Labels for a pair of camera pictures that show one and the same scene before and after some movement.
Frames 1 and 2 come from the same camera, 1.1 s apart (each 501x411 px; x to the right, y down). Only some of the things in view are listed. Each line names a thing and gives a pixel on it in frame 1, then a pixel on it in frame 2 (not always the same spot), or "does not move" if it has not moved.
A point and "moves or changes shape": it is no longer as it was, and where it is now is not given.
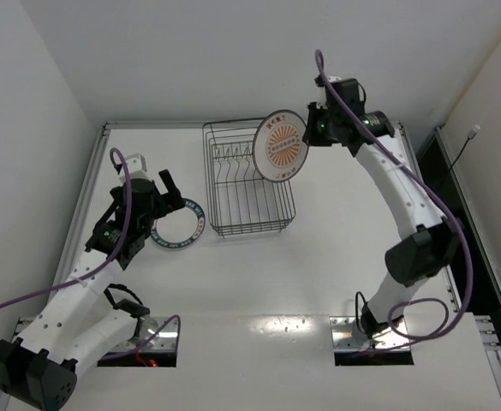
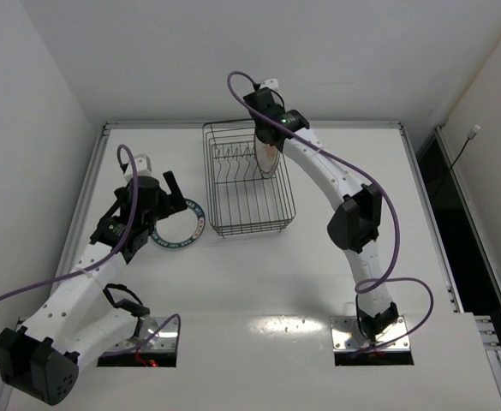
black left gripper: x=163 y=201 does not move
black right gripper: x=313 y=124 -> x=266 y=136
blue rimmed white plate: x=180 y=227 does not move
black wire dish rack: x=239 y=200 does not move
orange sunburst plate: x=279 y=150 moves or changes shape
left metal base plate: x=164 y=340 does not move
